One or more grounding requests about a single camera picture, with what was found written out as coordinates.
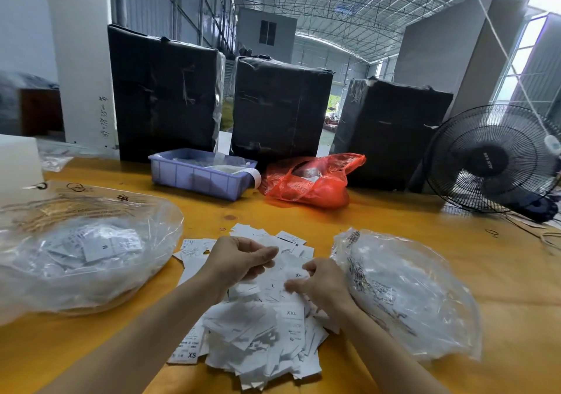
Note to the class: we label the person's right forearm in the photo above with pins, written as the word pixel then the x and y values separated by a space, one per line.
pixel 390 359

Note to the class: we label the blue plastic bin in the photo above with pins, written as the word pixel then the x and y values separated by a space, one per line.
pixel 187 175

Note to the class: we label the red plastic bag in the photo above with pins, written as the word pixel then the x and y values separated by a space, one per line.
pixel 309 186

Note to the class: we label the white pillar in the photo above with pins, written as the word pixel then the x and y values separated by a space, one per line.
pixel 81 56

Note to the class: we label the pile of white labels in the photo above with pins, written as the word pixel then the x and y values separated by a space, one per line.
pixel 254 337

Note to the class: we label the grey cabin with window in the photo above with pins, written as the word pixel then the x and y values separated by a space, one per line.
pixel 266 35

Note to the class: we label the white foam box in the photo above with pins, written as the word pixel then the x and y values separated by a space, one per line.
pixel 20 163

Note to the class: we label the clear plastic bag black print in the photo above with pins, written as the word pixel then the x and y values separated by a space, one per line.
pixel 412 293

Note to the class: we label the black table fan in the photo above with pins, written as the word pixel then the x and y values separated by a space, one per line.
pixel 486 160

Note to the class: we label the person's right hand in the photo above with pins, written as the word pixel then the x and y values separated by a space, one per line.
pixel 320 286

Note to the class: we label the brown wooden cabinet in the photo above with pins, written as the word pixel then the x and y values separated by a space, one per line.
pixel 42 112

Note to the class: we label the person's left hand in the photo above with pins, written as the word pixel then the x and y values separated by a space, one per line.
pixel 230 265

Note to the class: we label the large black wrapped bale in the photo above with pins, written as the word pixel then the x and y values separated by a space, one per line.
pixel 280 111
pixel 393 133
pixel 165 98

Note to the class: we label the large clear bag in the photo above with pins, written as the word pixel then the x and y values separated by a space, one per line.
pixel 86 251

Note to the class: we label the person's left forearm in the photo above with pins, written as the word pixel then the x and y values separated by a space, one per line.
pixel 136 345

